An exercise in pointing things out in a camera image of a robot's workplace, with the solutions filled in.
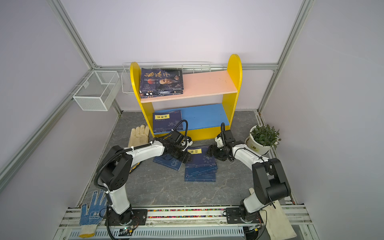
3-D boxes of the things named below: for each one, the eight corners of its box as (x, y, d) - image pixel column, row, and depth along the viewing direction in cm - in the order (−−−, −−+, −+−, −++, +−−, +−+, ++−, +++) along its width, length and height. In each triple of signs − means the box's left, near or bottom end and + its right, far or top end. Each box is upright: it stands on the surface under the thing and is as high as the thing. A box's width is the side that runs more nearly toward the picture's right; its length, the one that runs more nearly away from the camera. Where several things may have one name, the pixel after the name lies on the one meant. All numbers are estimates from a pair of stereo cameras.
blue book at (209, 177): (184, 181, 87) (183, 180, 85) (184, 173, 90) (184, 172, 89) (216, 181, 87) (216, 180, 85) (215, 173, 90) (216, 172, 88)
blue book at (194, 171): (185, 177, 88) (185, 175, 86) (185, 169, 91) (184, 167, 89) (217, 172, 90) (218, 170, 87) (216, 165, 93) (216, 163, 90)
